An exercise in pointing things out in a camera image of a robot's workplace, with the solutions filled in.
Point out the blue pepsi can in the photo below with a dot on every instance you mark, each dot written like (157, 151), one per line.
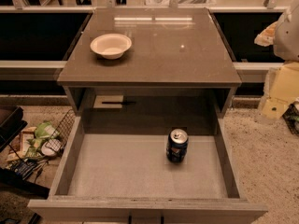
(177, 144)

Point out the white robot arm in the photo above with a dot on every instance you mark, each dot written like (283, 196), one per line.
(286, 40)

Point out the grey cabinet with counter top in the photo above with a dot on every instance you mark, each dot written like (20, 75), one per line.
(176, 74)

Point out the open grey top drawer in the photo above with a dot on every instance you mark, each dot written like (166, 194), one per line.
(128, 179)

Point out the white paper bowl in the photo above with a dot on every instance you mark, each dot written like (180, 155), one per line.
(111, 46)

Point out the green snack bag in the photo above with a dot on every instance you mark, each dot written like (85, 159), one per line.
(44, 143)

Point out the dark blue snack packet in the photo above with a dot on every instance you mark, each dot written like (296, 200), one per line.
(23, 169)

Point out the black wire basket left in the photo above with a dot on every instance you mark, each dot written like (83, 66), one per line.
(59, 137)

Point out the black wire basket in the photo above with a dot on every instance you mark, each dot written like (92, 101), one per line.
(59, 137)
(291, 117)

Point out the black wire basket right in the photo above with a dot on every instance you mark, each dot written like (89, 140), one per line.
(291, 117)

